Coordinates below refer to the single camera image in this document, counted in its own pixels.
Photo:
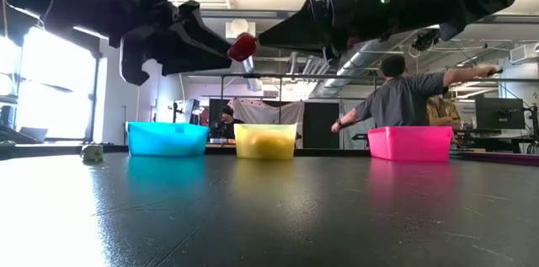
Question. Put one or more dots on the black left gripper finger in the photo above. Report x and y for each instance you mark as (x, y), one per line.
(189, 60)
(202, 27)

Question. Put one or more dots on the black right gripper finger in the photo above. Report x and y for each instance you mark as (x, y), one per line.
(303, 31)

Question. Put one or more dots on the red bell pepper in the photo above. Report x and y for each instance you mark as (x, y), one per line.
(242, 47)

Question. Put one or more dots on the white ceiling box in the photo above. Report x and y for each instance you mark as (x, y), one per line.
(240, 29)

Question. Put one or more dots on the person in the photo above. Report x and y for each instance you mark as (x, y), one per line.
(400, 98)
(227, 124)
(442, 114)

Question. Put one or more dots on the blue plastic basket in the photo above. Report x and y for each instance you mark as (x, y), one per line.
(168, 140)

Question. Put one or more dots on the white hanging cloth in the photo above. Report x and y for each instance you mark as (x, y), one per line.
(269, 111)

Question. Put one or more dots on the black standing panel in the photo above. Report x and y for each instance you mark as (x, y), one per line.
(322, 126)

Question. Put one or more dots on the yellow plastic basket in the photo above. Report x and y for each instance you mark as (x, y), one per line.
(265, 142)

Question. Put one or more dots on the green bell pepper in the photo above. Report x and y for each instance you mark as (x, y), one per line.
(92, 153)

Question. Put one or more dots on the pink plastic basket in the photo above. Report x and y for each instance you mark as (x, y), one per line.
(410, 145)

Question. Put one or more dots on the grey laptop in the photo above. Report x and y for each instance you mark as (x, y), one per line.
(27, 134)

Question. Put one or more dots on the black flat monitor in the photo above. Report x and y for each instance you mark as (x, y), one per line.
(500, 113)

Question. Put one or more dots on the silver air duct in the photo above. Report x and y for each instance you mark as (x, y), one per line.
(351, 67)

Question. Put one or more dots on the white wall air unit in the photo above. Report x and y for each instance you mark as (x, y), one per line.
(523, 53)

